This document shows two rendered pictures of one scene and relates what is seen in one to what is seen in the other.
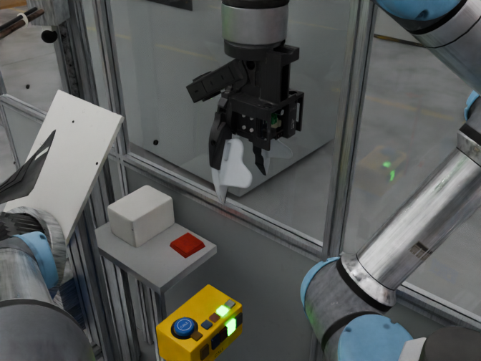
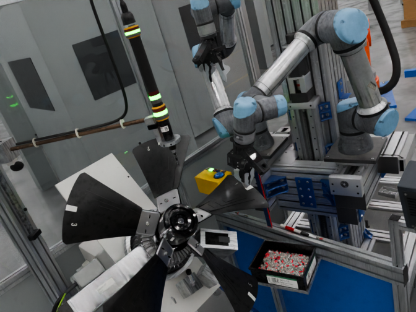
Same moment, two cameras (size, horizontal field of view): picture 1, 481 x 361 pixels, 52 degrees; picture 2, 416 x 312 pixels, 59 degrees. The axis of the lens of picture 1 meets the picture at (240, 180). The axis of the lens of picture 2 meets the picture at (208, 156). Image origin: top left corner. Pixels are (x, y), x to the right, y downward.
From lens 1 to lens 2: 167 cm
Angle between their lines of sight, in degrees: 68
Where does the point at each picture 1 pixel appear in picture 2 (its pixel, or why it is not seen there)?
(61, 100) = (66, 184)
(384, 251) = (223, 97)
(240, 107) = (219, 49)
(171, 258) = not seen: hidden behind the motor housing
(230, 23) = (212, 27)
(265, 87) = (218, 42)
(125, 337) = not seen: outside the picture
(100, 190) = (60, 280)
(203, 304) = (207, 174)
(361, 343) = not seen: hidden behind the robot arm
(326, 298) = (229, 117)
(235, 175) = (226, 69)
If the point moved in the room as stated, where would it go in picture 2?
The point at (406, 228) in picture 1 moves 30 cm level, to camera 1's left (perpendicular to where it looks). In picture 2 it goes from (220, 88) to (216, 106)
